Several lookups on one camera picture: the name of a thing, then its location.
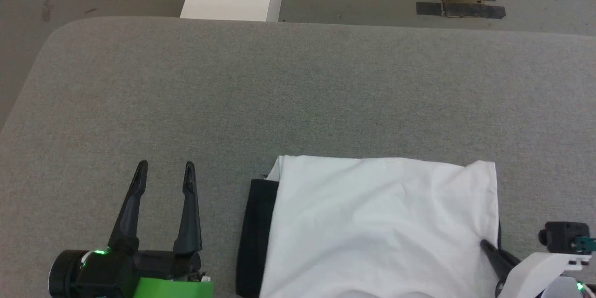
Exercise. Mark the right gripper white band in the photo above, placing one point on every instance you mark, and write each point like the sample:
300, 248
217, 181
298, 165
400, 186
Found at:
535, 274

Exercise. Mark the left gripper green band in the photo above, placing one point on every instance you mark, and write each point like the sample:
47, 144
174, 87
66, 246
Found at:
111, 272

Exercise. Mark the white garment with black trim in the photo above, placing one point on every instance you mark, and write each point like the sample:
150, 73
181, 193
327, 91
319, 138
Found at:
372, 233

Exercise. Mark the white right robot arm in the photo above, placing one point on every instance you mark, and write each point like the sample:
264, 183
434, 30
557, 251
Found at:
565, 288

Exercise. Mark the grey fabric sofa surface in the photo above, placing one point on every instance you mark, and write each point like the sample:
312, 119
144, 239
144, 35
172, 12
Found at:
279, 102

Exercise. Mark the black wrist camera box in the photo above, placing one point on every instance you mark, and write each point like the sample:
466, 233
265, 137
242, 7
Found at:
563, 237

